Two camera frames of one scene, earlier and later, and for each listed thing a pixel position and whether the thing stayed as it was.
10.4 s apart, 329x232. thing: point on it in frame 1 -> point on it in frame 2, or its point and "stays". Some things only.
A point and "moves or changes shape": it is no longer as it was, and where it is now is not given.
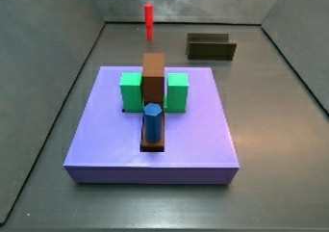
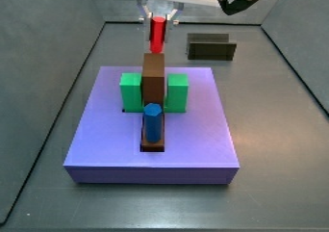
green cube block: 177,93 stays
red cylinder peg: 147,19 moves or changes shape
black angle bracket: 210,46 stays
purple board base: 106,156 stays
